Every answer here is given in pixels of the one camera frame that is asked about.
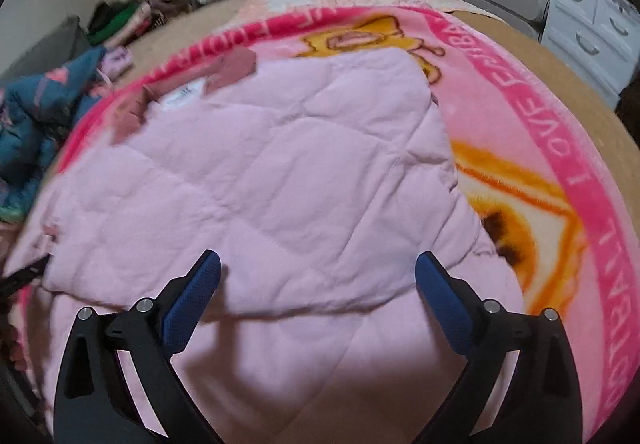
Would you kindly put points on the white chest of drawers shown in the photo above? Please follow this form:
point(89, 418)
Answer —
point(575, 23)

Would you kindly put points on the pile of mixed clothes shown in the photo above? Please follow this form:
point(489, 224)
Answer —
point(130, 18)

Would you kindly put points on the blue patterned jacket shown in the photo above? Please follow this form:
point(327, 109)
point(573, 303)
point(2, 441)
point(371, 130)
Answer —
point(30, 123)

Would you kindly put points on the pink quilted jacket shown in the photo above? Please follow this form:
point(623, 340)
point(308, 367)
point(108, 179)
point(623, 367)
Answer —
point(275, 173)

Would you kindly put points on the small purple cloth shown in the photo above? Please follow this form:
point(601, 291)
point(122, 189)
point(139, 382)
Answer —
point(116, 61)

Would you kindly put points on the grey cushion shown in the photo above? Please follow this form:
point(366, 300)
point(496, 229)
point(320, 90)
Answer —
point(55, 46)

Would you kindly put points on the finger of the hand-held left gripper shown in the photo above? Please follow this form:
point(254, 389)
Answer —
point(25, 274)

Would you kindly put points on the pink printed blanket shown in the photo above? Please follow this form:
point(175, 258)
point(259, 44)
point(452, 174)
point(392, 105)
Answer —
point(550, 173)

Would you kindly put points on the beige bed cover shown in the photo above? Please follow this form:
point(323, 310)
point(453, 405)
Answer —
point(575, 88)

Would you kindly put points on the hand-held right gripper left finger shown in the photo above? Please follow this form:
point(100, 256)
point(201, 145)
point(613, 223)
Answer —
point(192, 304)

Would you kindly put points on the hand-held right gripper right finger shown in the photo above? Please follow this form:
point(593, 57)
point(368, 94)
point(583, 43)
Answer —
point(445, 304)

